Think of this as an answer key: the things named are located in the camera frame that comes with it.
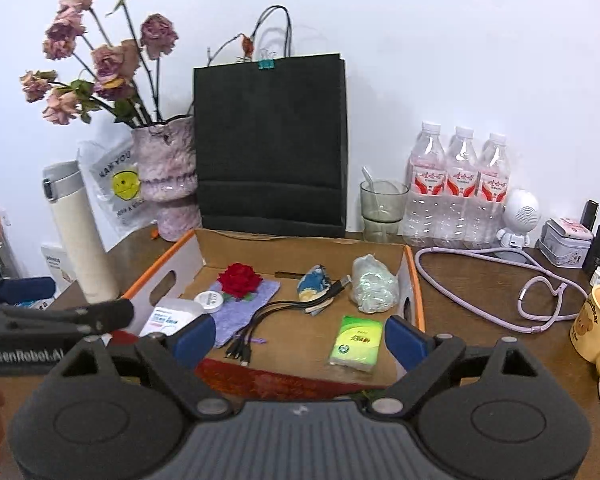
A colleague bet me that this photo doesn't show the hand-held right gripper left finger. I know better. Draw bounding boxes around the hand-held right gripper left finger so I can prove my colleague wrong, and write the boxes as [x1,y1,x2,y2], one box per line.
[60,314,233,421]

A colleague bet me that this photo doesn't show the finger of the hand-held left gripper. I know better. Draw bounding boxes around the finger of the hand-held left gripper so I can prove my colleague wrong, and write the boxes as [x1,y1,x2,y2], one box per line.
[0,276,57,306]
[0,299,135,343]

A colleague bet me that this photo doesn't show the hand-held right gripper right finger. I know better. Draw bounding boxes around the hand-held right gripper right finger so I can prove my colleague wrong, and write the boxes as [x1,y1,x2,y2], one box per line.
[365,315,540,418]

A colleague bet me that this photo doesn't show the white wet wipes pack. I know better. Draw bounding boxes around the white wet wipes pack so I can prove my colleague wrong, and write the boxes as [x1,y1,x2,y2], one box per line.
[140,297,207,339]

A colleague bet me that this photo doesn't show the round white tin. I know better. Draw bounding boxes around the round white tin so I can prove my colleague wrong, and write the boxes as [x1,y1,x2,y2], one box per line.
[194,291,226,315]

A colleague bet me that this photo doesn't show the green tissue pack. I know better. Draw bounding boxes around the green tissue pack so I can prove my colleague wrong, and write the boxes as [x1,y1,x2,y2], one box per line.
[328,315,384,372]

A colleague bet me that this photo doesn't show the purple knitted pouch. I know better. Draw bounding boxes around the purple knitted pouch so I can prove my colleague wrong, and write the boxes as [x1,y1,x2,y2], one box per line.
[195,280,282,348]

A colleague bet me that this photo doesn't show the iridescent crinkled bag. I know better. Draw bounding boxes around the iridescent crinkled bag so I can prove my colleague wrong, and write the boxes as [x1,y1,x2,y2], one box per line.
[350,255,400,314]

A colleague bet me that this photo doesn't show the red fabric rose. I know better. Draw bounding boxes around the red fabric rose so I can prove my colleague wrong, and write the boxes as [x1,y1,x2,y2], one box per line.
[217,262,262,302]

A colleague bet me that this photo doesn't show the black multi-plug cable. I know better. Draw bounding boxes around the black multi-plug cable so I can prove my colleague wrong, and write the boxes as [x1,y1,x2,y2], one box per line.
[224,275,354,367]

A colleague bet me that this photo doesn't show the cardboard box with orange rim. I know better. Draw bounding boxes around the cardboard box with orange rim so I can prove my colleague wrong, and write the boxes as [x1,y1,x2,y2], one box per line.
[122,228,426,402]

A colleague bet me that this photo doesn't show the blue plush toy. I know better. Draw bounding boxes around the blue plush toy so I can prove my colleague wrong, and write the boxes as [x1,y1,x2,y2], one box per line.
[297,265,334,307]

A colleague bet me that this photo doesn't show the brown wooden desktop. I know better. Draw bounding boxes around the brown wooden desktop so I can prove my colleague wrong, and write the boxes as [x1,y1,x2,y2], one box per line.
[0,225,600,480]

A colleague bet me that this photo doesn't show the white printed box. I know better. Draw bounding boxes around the white printed box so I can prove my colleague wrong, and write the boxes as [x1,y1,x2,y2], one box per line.
[40,242,79,287]

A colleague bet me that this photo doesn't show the white thermos bottle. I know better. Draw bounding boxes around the white thermos bottle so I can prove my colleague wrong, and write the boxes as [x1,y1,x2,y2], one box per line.
[42,161,120,303]

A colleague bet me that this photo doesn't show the green glass cup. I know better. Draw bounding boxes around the green glass cup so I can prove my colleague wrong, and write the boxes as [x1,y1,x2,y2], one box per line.
[359,180,410,244]

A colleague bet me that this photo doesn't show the clear smiley plastic bag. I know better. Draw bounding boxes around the clear smiley plastic bag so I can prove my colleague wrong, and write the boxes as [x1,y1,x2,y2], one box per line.
[76,139,157,242]

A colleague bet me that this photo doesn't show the clear plastic spoon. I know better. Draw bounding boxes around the clear plastic spoon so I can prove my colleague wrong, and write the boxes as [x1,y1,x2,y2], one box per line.
[361,166,387,223]

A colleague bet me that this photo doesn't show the clear water bottle red label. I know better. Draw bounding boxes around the clear water bottle red label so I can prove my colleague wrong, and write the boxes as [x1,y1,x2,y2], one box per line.
[442,126,481,248]
[404,121,448,247]
[475,132,511,248]

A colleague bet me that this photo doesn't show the pink textured vase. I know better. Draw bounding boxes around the pink textured vase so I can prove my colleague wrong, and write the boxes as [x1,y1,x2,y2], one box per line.
[131,115,203,242]

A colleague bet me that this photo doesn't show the white robot speaker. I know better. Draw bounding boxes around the white robot speaker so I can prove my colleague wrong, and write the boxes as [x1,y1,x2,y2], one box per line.
[496,189,541,249]

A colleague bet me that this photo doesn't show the small printed tin box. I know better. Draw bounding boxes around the small printed tin box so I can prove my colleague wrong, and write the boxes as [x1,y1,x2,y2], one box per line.
[538,218,594,267]

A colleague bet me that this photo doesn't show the yellow mug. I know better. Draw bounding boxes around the yellow mug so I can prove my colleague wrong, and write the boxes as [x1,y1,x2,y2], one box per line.
[570,284,600,381]

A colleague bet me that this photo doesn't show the black paper bag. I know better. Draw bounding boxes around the black paper bag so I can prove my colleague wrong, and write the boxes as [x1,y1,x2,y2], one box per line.
[193,5,348,238]

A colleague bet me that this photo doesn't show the black lipstick tube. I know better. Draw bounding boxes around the black lipstick tube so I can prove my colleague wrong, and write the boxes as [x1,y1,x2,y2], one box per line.
[580,200,600,232]
[582,223,600,275]

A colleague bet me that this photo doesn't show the dried pink flowers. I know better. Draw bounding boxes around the dried pink flowers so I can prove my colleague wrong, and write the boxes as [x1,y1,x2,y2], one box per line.
[20,0,181,128]

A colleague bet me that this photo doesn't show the lilac cable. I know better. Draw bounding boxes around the lilac cable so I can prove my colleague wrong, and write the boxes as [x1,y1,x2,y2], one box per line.
[414,246,592,334]

